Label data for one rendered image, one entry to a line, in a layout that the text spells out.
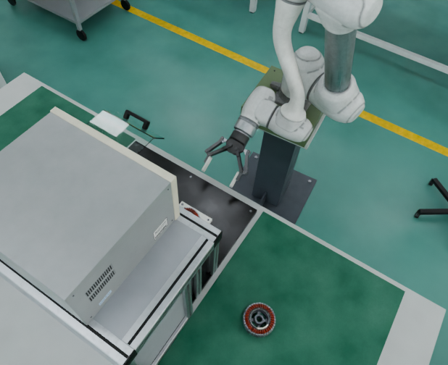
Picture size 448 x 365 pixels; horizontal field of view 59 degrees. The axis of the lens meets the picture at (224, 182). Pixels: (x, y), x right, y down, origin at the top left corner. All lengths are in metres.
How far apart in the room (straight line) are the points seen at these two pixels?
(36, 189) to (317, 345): 1.02
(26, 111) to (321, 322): 1.61
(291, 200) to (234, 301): 1.23
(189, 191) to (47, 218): 0.76
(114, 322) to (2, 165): 0.50
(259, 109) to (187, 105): 1.53
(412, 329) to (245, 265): 0.63
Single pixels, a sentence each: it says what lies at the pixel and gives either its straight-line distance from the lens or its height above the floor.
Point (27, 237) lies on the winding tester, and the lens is 1.02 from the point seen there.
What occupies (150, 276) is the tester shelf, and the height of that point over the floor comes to 1.11.
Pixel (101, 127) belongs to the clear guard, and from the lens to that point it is 1.52.
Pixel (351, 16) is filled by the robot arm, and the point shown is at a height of 1.54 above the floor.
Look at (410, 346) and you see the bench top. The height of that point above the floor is 0.75.
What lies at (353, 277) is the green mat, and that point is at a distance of 1.61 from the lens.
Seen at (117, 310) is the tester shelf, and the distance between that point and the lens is 1.11.
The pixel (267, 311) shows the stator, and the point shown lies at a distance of 1.45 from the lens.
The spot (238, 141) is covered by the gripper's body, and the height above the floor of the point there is 0.94.
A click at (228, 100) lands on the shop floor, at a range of 3.12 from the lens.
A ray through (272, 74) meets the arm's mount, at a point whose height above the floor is 0.84.
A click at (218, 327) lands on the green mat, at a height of 0.75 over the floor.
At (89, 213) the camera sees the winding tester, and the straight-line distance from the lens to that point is 1.01.
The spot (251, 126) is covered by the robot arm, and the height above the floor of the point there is 0.99.
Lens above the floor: 2.16
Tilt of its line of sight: 56 degrees down
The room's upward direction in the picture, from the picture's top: 5 degrees clockwise
